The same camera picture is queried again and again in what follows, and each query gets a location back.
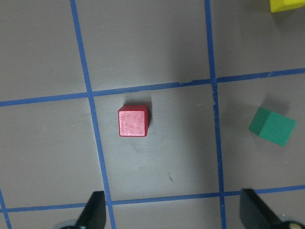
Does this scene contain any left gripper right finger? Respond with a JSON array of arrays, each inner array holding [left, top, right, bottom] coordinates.
[[239, 188, 283, 229]]

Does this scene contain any red wooden block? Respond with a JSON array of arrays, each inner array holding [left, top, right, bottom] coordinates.
[[118, 104, 150, 137]]

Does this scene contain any yellow wooden block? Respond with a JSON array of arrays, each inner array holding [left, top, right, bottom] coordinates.
[[269, 0, 305, 13]]

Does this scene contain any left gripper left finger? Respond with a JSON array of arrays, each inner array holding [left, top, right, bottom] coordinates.
[[74, 191, 106, 229]]

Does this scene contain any green wooden block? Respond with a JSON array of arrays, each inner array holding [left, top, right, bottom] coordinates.
[[249, 107, 297, 146]]

